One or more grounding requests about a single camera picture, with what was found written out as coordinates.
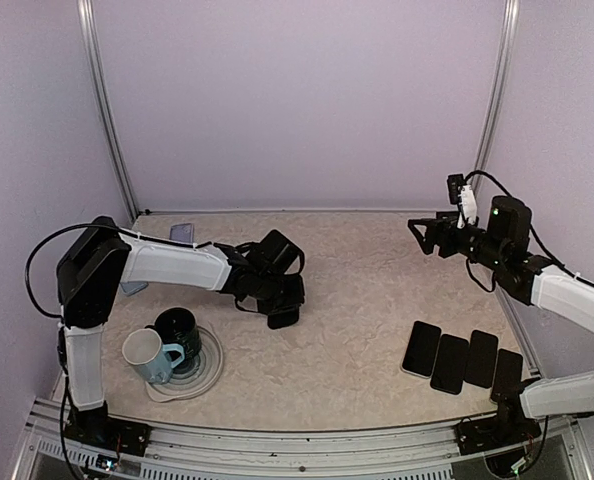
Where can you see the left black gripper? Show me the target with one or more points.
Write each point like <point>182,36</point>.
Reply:
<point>296,297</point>

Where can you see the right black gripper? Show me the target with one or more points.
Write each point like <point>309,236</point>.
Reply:
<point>438,223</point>

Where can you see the white-edged black smartphone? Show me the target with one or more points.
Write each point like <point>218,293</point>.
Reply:
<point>420,355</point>

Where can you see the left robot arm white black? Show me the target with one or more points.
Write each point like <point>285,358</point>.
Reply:
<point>105,256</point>

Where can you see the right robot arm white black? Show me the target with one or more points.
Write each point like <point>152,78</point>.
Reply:
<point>531,279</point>

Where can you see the lavender phone case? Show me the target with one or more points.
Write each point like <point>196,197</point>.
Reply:
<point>182,233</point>

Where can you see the dark green mug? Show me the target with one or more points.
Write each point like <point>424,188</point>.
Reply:
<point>178,325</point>

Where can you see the grey collapsible silicone bowl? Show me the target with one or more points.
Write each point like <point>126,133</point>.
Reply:
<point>205,371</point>

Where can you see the light blue mug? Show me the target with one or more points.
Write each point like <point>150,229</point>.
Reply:
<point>152,359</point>

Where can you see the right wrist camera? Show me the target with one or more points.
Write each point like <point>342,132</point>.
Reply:
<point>462,195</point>

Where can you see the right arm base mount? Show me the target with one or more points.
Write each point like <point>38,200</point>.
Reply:
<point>508,426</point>

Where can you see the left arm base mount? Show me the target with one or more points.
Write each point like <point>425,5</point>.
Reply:
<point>97,428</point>

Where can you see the right aluminium frame post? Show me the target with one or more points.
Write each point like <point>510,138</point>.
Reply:
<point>502,68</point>

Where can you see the aluminium frame post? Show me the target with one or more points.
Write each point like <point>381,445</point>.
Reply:
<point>87,23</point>
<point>502,68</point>

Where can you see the left aluminium frame post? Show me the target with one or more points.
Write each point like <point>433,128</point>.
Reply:
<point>87,23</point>

